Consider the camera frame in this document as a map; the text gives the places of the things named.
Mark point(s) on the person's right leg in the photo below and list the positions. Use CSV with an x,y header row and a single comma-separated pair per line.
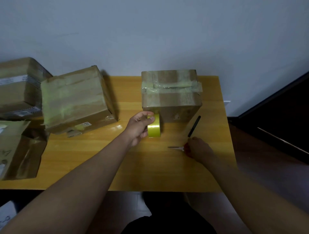
x,y
212,212

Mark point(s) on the black pen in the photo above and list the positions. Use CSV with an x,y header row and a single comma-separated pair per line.
x,y
194,126

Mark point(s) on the cardboard box with white labels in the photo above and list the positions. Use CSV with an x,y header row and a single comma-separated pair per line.
x,y
17,89

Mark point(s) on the yellow tape roll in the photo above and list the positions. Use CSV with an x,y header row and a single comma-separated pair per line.
x,y
154,129

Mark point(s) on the person's right forearm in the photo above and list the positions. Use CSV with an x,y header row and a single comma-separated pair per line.
x,y
246,197

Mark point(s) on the person's right fingers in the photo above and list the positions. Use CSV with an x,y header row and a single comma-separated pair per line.
x,y
188,145

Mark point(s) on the white paper sheet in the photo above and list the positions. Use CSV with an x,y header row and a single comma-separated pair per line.
x,y
7,214

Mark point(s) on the person's right hand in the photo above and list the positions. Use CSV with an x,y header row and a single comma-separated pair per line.
x,y
199,149

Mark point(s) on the person's left thumb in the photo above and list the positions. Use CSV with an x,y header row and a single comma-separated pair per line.
x,y
144,115

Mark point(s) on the cardboard box with taped top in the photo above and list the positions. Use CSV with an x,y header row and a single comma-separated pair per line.
x,y
169,96

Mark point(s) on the open cardboard box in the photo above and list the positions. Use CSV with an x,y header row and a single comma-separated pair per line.
x,y
21,154

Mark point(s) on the black shorts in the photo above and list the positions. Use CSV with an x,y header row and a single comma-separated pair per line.
x,y
169,217

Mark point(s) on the dark wooden furniture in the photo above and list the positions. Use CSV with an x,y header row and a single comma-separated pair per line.
x,y
277,115

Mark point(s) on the person's left hand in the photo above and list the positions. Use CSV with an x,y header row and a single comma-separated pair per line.
x,y
135,129

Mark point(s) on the large tape-covered cardboard box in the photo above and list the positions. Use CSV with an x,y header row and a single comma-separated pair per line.
x,y
74,98

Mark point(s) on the person's left forearm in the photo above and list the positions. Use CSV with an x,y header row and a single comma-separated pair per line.
x,y
77,185

